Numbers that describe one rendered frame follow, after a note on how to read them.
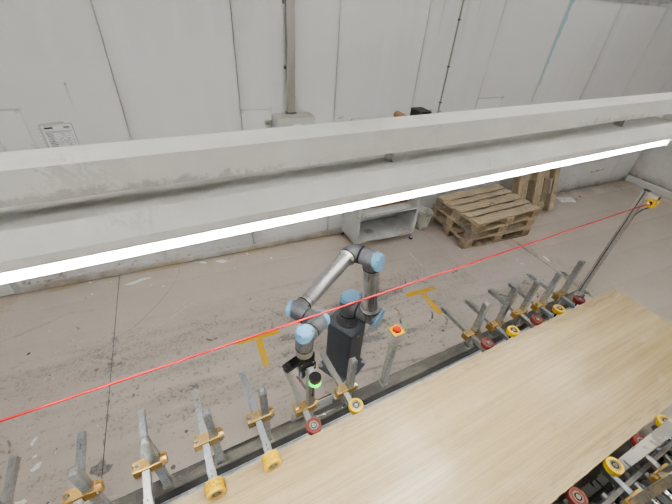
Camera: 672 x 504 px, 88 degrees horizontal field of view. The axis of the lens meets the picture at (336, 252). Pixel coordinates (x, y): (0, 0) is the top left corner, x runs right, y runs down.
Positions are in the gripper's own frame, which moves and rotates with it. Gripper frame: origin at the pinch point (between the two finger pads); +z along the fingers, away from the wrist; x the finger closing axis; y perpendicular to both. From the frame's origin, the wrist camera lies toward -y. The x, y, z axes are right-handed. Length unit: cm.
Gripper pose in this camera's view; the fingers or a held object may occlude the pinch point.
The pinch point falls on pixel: (300, 377)
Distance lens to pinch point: 197.4
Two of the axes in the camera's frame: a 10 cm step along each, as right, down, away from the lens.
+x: -4.6, -5.5, 6.9
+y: 8.8, -2.3, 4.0
